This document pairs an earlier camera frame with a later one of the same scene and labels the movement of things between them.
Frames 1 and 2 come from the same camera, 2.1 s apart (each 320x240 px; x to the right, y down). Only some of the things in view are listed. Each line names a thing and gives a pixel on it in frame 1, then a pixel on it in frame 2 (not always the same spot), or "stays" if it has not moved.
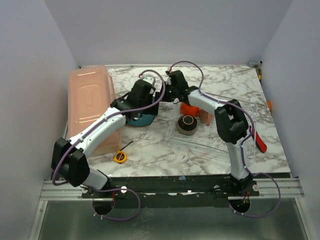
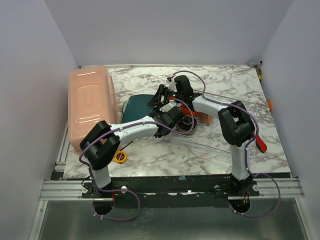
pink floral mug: x=205 y=117 stays
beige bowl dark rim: x=187 y=125 stays
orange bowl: x=187 y=110 stays
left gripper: x=152 y=110 to x=173 y=117
